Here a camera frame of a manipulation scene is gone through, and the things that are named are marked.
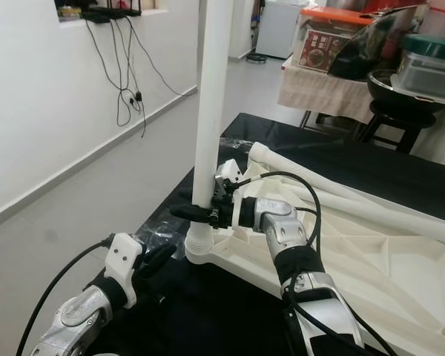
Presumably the green pot lid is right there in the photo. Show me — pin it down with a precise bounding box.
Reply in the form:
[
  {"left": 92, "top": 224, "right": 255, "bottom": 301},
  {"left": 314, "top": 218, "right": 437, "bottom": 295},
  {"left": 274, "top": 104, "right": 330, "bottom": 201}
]
[{"left": 400, "top": 31, "right": 445, "bottom": 54}]

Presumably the black wall cable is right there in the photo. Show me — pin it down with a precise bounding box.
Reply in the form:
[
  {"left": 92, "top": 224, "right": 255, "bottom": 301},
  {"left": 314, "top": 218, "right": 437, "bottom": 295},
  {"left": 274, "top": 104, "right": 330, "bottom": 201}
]
[{"left": 85, "top": 19, "right": 197, "bottom": 138}]

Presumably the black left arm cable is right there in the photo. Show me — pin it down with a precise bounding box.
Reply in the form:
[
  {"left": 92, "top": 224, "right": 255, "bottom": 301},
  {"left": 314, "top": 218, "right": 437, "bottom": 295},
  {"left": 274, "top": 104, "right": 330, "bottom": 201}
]
[{"left": 15, "top": 237, "right": 116, "bottom": 356}]

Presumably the beige side table cloth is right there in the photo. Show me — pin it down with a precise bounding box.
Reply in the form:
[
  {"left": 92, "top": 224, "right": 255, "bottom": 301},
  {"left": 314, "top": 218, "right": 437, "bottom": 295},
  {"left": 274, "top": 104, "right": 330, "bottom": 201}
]
[{"left": 278, "top": 59, "right": 379, "bottom": 123}]

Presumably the clear plastic storage container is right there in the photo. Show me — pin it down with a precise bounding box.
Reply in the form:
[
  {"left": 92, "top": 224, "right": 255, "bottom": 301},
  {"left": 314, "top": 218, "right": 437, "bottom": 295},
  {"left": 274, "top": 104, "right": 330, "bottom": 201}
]
[{"left": 393, "top": 48, "right": 445, "bottom": 101}]

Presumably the clear tape cross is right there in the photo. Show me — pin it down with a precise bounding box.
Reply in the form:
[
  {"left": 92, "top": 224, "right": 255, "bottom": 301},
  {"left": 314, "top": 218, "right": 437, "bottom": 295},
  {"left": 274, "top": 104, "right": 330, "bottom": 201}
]
[{"left": 141, "top": 211, "right": 194, "bottom": 253}]

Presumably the white plastic children table top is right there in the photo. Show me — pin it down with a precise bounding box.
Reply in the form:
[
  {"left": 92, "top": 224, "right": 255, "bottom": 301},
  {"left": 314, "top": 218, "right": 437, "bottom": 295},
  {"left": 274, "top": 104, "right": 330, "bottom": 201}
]
[{"left": 185, "top": 145, "right": 445, "bottom": 342}]

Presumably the clear tape strip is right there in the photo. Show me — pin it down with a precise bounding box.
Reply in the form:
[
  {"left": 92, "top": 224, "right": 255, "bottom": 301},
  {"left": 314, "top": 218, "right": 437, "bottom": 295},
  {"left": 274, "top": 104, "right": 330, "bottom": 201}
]
[{"left": 222, "top": 132, "right": 254, "bottom": 148}]

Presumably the grey cabinet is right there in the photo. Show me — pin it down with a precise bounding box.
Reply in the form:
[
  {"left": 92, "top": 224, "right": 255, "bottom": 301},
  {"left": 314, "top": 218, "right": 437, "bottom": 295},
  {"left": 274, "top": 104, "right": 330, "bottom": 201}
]
[{"left": 256, "top": 0, "right": 305, "bottom": 60}]

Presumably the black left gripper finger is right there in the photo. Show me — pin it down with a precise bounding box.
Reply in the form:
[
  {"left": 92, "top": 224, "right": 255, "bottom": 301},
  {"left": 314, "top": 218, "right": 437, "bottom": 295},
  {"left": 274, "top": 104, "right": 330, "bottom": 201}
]
[{"left": 142, "top": 242, "right": 179, "bottom": 279}]

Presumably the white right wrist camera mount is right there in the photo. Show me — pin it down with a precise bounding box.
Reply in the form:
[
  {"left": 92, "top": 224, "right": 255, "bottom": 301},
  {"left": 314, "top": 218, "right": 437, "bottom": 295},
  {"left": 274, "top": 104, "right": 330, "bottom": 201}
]
[{"left": 215, "top": 159, "right": 260, "bottom": 231}]

